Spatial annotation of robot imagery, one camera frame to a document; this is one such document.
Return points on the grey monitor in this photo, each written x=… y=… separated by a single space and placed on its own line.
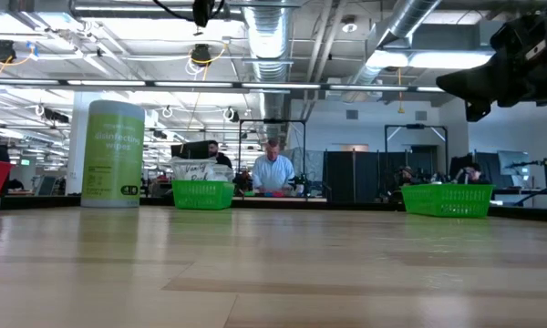
x=510 y=159

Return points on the black partition panels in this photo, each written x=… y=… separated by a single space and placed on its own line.
x=346 y=173

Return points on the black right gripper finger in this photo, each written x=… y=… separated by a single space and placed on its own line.
x=474 y=84
x=476 y=111

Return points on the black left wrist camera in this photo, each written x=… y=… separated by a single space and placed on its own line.
x=203 y=11

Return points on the black computer monitor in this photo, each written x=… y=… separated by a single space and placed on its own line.
x=189 y=150

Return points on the black ceiling device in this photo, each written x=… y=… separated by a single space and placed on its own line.
x=201 y=54

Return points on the background black robot arm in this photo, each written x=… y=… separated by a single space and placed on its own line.
x=242 y=180
x=301 y=182

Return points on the long pendant light bar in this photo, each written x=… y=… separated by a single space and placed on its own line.
x=187 y=84

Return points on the green disinfecting wipes canister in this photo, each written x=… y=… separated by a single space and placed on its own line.
x=113 y=155

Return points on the silver spiral air duct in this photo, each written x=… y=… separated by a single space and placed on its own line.
x=269 y=45
x=410 y=13

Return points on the black metal gantry frame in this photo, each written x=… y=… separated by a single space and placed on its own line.
x=273 y=120
x=415 y=126

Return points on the green plastic basket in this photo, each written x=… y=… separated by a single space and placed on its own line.
x=446 y=200
x=203 y=195

